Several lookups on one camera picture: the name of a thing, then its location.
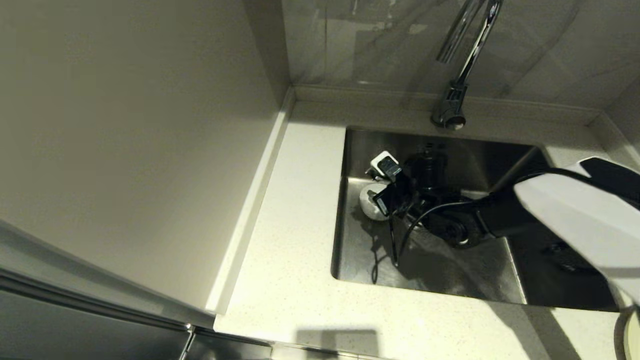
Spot small white bowl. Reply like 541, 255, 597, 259
359, 182, 394, 222

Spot beige plastic plate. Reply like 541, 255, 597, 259
622, 309, 640, 360

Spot stainless steel sink basin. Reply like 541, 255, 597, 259
330, 125, 621, 313

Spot chrome kitchen faucet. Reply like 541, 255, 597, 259
431, 0, 503, 132

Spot white edge trim strip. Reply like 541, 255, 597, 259
206, 86, 297, 317

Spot tall beige cabinet side panel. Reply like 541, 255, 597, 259
0, 0, 292, 326

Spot metal door trim strip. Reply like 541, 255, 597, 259
0, 267, 196, 333

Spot grey glossy cabinet door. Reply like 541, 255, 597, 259
0, 280, 273, 360

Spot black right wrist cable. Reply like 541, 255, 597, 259
391, 199, 473, 268

